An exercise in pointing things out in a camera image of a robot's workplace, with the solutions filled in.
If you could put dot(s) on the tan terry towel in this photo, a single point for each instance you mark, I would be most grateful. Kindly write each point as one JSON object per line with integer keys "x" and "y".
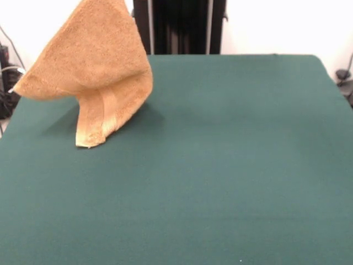
{"x": 93, "y": 55}

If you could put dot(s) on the dark green table cloth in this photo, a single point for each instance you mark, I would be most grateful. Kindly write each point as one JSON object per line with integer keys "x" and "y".
{"x": 248, "y": 165}

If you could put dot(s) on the black wall plug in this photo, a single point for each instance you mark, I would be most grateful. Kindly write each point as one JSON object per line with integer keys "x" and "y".
{"x": 4, "y": 52}

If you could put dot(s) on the black equipment bundle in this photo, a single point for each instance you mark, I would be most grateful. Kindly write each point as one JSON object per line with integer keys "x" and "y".
{"x": 7, "y": 99}

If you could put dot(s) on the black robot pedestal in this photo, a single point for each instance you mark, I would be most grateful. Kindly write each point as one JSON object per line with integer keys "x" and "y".
{"x": 179, "y": 27}

